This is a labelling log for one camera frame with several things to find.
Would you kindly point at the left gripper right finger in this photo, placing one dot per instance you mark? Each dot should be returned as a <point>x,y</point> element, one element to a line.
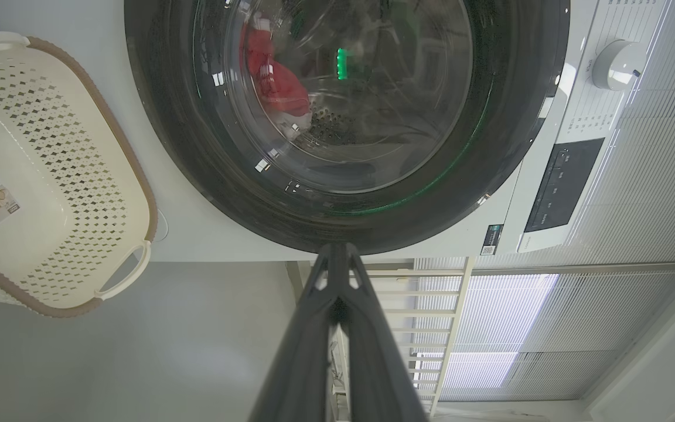
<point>378,375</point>

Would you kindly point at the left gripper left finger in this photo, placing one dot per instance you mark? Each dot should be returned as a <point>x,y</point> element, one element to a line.
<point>302,363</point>

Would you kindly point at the washing machine door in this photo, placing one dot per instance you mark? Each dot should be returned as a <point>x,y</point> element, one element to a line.
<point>167,117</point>

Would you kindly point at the red basketball jersey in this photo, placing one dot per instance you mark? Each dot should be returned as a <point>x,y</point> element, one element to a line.
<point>276,82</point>

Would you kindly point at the white front-load washing machine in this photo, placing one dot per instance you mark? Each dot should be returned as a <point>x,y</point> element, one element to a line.
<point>226,234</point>

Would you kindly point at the black washing machine control panel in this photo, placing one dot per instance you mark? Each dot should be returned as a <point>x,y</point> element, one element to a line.
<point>563,184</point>

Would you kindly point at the cream perforated laundry basket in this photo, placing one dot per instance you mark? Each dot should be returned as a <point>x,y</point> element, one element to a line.
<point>50,176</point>

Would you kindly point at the white control dial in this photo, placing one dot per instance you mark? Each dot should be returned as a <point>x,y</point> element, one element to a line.
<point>617,64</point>

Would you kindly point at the white metal railing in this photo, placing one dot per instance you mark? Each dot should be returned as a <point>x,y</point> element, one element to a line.
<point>454,310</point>

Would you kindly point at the small energy label sticker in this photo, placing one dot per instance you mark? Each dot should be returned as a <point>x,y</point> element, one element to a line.
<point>491,240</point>

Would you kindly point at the round white filter cover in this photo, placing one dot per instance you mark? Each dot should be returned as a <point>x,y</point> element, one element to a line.
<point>162,225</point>

